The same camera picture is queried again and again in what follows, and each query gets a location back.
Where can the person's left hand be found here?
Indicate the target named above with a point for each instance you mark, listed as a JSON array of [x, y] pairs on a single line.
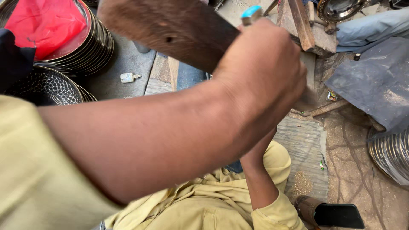
[[262, 73]]

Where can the blue-capped metal punch tool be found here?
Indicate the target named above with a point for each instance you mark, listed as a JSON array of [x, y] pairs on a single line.
[[251, 14]]

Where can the brown wooden mallet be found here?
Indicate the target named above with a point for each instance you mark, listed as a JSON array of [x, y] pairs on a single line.
[[172, 32]]

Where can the wooden work block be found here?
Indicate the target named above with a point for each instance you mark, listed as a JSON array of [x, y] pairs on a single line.
[[322, 41]]

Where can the blue fabric piece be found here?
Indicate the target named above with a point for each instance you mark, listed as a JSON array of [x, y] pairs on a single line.
[[190, 76]]

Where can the crumpled colourful wrapper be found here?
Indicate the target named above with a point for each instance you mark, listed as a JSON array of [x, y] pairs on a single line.
[[332, 95]]

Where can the grey woven mat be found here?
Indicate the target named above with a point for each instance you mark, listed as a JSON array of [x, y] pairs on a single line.
[[303, 150]]

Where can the patterned-rim metal plate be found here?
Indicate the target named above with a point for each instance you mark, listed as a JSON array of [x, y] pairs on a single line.
[[338, 8]]

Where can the flat wooden plank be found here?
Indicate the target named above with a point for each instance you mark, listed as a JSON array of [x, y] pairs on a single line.
[[159, 76]]

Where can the small green wrapper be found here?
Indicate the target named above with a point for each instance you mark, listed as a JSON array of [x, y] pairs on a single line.
[[321, 165]]

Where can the dark grey plastic sheet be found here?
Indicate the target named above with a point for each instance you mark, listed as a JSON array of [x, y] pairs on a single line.
[[377, 83]]

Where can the small white bottle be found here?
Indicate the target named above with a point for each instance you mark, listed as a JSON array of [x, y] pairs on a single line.
[[128, 77]]

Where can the brown cylindrical holder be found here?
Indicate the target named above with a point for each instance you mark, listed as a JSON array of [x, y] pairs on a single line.
[[305, 207]]

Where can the stack of shiny ribbed plates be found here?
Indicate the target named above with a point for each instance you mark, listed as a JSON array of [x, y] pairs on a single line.
[[391, 156]]

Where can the black smartphone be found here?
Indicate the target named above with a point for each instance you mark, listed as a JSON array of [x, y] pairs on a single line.
[[339, 216]]

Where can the stack of plain metal plates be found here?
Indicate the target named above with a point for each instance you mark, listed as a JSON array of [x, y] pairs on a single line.
[[92, 48]]

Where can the stack of hammered-pattern metal plates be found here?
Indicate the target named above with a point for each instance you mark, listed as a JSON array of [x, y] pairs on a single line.
[[48, 86]]

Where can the red plastic bag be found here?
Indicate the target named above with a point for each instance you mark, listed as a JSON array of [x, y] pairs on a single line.
[[44, 25]]

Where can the yellow shirt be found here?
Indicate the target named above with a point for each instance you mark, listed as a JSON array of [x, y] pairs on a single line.
[[38, 179]]

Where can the dark blue cloth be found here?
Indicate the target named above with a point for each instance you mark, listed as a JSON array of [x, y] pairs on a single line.
[[14, 60]]

